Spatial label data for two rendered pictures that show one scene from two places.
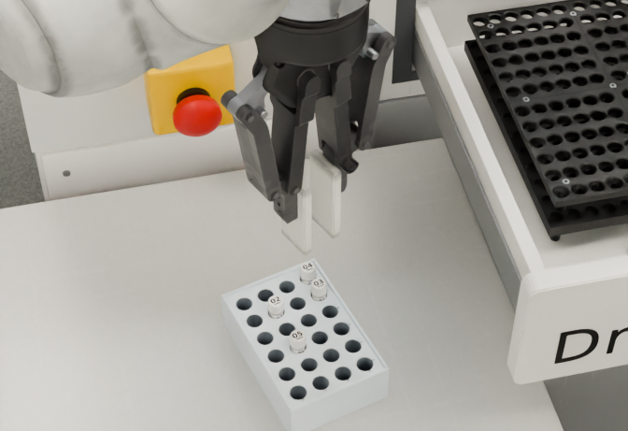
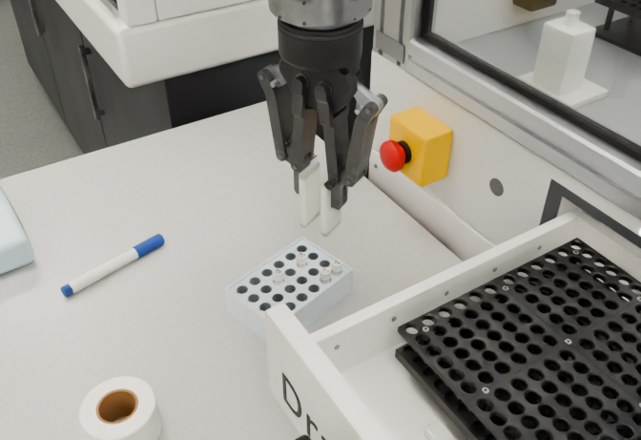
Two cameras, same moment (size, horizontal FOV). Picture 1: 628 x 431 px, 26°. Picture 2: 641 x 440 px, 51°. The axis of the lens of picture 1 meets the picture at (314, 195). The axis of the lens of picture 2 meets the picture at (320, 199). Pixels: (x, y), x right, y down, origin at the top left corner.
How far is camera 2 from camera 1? 0.78 m
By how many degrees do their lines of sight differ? 51
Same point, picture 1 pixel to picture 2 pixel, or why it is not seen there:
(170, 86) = (397, 132)
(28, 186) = not seen: hidden behind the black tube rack
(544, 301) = (270, 326)
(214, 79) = (415, 144)
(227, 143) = (440, 216)
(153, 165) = (407, 197)
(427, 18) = (558, 220)
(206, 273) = (338, 241)
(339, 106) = (327, 129)
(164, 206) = (380, 210)
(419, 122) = not seen: hidden behind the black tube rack
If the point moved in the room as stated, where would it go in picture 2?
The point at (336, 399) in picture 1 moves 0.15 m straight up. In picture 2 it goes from (247, 312) to (237, 204)
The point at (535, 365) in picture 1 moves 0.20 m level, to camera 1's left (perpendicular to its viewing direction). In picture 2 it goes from (276, 386) to (226, 244)
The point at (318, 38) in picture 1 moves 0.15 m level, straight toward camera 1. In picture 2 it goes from (280, 35) to (100, 60)
